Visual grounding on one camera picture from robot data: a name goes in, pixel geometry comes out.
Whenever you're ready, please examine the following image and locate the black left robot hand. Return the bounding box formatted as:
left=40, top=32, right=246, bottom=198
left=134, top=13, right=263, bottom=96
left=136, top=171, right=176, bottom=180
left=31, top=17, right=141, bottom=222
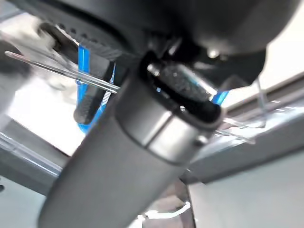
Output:
left=9, top=0, right=304, bottom=228

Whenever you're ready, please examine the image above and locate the blue plastic shopping basket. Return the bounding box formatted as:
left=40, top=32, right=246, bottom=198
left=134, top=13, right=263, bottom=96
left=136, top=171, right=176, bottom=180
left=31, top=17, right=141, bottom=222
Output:
left=4, top=44, right=269, bottom=145

